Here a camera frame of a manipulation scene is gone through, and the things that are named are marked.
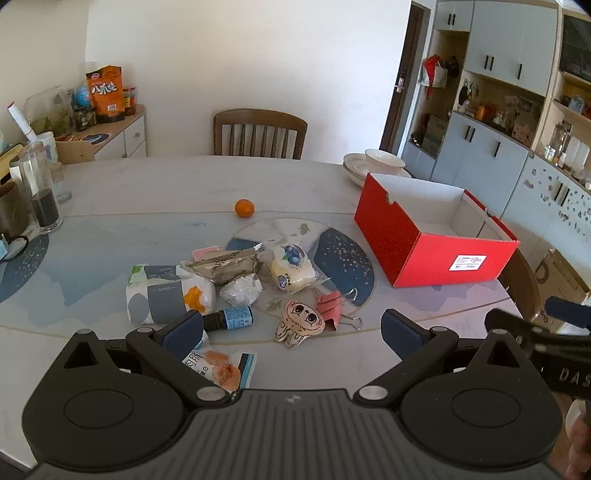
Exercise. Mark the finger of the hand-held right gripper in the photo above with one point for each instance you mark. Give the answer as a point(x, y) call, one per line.
point(568, 311)
point(512, 323)

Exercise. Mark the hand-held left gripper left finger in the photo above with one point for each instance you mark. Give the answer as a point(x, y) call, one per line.
point(184, 328)

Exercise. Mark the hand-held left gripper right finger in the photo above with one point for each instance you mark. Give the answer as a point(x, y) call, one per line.
point(400, 334)

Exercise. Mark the white tissue pack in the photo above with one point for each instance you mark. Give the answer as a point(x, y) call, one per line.
point(157, 295)

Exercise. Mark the dark bottle with blue label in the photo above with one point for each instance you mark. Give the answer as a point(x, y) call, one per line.
point(233, 317)

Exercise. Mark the white packet with orange print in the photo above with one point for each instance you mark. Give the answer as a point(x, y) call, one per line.
point(231, 369)

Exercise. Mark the red cardboard box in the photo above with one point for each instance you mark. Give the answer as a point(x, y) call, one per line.
point(392, 230)

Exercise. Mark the blueberry bread packet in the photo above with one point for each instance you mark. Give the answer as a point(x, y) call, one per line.
point(288, 270)

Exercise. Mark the person's right hand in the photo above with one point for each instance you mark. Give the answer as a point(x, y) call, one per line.
point(578, 429)

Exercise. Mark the large cardboard box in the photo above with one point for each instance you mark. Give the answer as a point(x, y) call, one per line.
point(563, 281)

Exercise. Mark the crumpled white plastic wrapper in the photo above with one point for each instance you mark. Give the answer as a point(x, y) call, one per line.
point(240, 290)

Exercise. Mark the pink binder clip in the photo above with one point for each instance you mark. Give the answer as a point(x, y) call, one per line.
point(333, 317)
point(328, 301)

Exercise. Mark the brown snack packet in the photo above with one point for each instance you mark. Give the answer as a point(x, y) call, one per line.
point(221, 266)

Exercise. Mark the small pink packet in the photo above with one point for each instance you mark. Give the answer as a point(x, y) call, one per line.
point(205, 253)

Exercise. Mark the round blue white placemat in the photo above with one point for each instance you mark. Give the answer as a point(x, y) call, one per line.
point(27, 270)
point(341, 258)

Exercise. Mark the cartoon face plush charm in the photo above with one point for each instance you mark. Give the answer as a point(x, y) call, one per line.
point(298, 323)

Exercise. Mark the orange tangerine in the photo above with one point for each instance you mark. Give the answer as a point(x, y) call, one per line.
point(244, 208)

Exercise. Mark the stacked white bowl and plates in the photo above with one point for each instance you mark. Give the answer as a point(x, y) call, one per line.
point(353, 177)

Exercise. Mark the white gold-rimmed bowl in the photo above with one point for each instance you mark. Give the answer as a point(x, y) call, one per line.
point(384, 160)

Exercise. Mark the small white gold-rimmed plate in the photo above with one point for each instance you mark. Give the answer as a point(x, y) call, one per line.
point(353, 164)

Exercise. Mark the tall glass jar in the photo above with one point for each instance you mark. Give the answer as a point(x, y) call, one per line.
point(44, 207)

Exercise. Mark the small drinking glass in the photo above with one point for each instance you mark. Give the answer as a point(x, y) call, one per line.
point(61, 184)

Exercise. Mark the white side cabinet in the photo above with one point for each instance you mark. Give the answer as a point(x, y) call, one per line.
point(124, 138)

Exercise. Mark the small cardboard box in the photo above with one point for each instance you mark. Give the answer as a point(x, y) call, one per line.
point(434, 134)

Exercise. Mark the brown wooden slatted chair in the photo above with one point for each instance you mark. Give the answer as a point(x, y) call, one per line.
point(258, 134)

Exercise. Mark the brown container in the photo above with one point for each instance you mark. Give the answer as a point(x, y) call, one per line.
point(11, 210)

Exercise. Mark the white mug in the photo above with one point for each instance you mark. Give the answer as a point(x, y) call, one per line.
point(47, 144)

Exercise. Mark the dark glass jar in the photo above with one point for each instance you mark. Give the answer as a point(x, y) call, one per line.
point(85, 120)

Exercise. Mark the red lidded jar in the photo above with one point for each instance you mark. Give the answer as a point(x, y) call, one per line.
point(129, 101)

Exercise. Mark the orange snack bag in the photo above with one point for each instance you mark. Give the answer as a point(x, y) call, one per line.
point(106, 94)

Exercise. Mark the clear plastic bag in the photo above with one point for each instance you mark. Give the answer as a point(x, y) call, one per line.
point(48, 110)

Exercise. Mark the rolled white paper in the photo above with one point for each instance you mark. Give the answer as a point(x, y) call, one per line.
point(21, 122)

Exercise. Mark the red hanging bag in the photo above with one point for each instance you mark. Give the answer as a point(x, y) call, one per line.
point(431, 71)

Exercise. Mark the dark brown door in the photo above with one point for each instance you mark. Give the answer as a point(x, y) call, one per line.
point(406, 69)

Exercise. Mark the white wall cabinet unit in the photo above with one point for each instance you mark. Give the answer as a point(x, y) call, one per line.
point(503, 46)

